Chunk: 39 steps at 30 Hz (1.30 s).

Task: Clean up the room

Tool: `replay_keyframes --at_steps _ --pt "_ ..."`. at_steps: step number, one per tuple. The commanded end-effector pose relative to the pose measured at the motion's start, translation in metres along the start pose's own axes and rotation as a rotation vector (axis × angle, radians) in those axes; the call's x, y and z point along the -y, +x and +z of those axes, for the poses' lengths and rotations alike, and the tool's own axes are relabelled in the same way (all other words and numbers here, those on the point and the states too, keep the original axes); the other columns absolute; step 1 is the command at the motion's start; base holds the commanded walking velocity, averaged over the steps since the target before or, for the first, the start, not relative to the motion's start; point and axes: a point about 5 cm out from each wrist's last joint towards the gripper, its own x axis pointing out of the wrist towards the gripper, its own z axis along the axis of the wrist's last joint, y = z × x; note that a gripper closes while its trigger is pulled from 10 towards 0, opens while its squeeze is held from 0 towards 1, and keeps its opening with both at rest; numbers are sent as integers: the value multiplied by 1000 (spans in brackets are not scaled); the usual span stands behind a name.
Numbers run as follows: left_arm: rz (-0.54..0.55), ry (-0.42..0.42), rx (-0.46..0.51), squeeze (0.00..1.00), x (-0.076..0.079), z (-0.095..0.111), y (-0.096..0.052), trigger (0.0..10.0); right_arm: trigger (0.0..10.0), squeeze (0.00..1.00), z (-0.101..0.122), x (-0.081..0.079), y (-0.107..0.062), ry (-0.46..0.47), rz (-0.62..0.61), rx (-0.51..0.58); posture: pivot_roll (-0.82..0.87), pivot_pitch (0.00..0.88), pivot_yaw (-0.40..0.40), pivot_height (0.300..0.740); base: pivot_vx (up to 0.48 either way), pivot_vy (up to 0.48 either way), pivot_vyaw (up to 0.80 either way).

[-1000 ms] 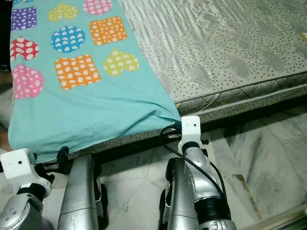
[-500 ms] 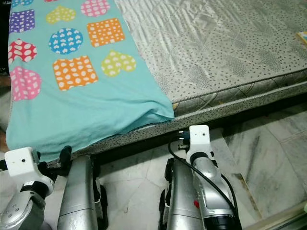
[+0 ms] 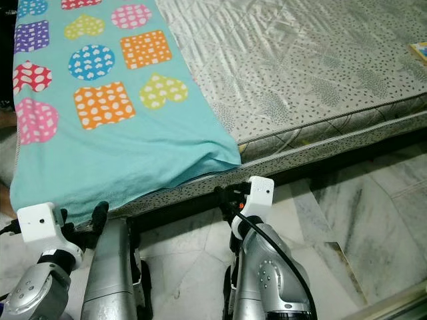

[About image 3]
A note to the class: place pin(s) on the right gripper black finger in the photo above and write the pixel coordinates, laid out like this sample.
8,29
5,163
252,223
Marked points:
220,194

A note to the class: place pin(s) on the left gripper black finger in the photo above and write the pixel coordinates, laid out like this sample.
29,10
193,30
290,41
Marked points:
99,214

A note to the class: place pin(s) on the blue yellow children's book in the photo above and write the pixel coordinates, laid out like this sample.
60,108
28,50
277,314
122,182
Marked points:
420,51

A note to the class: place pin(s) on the silver left robot leg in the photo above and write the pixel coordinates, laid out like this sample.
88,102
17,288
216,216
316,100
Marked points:
110,280

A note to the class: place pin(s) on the teal blanket with coloured shapes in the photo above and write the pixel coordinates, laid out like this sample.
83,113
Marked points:
107,120

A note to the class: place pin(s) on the seated person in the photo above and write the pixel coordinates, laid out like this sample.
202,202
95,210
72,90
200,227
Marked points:
7,120

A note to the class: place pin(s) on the grey quilted mattress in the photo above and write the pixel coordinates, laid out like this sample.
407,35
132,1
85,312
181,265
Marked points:
307,66

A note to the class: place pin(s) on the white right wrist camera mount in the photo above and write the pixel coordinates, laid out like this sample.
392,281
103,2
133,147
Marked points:
257,196

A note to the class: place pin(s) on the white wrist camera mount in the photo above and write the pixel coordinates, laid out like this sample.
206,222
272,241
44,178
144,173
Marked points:
43,226
257,196

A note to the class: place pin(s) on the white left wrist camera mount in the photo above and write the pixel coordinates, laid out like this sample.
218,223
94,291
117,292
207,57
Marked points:
43,226

